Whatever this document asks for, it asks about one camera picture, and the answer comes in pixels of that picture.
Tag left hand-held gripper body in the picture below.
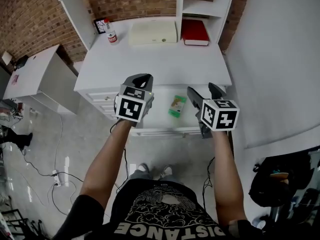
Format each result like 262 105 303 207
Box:
114 83 155 128

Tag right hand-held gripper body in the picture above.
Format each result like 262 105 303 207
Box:
194 98 240 140

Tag small green packet item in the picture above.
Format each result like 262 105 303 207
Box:
167 94 188 119

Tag white desk drawer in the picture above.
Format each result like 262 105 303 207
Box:
129 84 228 138

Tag person's left forearm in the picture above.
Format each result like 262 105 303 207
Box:
79 118 134 211

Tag person's right forearm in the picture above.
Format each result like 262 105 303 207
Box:
210 129 248 227

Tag white desk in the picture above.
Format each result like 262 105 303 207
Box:
73 15 234 138

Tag small white side drawer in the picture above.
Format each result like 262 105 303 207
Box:
84 90 120 103
94 102 117 114

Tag white desk shelf unit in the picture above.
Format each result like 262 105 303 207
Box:
51 0 237 51

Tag cream flat box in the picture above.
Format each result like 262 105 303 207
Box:
128 20 179 46

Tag clear bottle with red cap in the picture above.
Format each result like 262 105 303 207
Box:
103 18 119 46

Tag person's left shoe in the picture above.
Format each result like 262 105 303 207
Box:
137 162 151 175

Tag person's shoe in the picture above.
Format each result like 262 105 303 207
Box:
137 162 151 175
160 165 174 179

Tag red book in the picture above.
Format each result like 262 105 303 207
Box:
180 18 211 47

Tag person's grey trousers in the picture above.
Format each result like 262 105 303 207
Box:
126 168 181 185

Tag person's right shoe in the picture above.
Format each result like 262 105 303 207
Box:
160 165 174 179

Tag black backpack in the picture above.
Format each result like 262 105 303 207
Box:
248 153 316 208

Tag white side table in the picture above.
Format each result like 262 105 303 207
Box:
2 44 81 115

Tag white power strip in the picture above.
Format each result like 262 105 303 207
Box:
51 169 63 187

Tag black device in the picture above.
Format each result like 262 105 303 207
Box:
14 54 30 70

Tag person's black printed t-shirt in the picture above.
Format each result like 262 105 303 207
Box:
51 178 265 240

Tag black metal rack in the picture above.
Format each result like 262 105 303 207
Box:
0 208 47 240

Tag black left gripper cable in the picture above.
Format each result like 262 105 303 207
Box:
109 120 130 194

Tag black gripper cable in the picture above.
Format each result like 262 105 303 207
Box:
109 120 130 194
201 156 216 211

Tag black picture frame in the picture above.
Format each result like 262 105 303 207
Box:
93 17 111 35

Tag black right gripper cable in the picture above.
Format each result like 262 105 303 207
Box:
201 156 216 211

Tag black floor cable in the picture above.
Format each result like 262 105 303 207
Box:
21 113 85 216

